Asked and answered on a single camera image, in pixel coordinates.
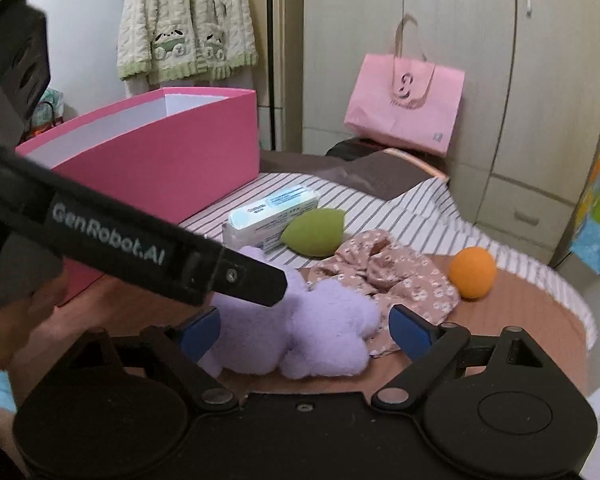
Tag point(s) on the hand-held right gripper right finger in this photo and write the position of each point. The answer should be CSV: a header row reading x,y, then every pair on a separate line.
x,y
410,334

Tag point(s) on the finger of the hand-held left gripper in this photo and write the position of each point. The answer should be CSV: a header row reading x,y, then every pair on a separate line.
x,y
252,280

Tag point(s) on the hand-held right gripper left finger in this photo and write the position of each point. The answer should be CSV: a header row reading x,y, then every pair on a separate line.
x,y
202,331

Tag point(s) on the purple plush doll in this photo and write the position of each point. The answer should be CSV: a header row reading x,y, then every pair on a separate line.
x,y
325,330

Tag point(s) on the pink cardboard box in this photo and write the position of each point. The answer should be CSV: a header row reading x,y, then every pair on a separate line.
x,y
180,150

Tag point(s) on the person's left hand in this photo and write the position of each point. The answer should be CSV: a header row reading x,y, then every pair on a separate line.
x,y
10,332

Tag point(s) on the pink floral cloth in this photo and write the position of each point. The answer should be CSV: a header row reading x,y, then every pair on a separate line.
x,y
410,280

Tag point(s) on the white blue medicine box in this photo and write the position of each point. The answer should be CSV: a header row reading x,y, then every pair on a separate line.
x,y
265,215

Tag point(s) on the green teardrop sponge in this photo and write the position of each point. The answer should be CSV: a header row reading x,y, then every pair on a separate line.
x,y
312,232

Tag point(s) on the orange ball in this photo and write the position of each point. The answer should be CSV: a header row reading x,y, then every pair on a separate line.
x,y
472,272

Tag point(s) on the printed snack packets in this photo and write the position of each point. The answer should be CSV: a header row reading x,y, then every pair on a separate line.
x,y
45,112

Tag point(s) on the striped bed sheet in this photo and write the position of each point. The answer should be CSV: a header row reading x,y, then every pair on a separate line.
x,y
510,260

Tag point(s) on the brown blanket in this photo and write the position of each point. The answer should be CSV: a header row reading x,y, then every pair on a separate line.
x,y
360,175

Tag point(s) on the black clothes rack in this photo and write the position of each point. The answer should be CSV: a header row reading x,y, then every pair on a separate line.
x,y
271,60

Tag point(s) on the colourful paper bag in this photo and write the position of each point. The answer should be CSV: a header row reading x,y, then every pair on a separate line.
x,y
597,210

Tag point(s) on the pink shopping bag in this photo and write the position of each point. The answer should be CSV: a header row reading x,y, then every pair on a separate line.
x,y
405,105

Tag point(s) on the grey wardrobe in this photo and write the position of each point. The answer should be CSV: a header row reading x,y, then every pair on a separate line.
x,y
505,110

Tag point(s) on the cream green fleece cardigan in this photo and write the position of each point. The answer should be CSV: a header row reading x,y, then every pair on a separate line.
x,y
185,25

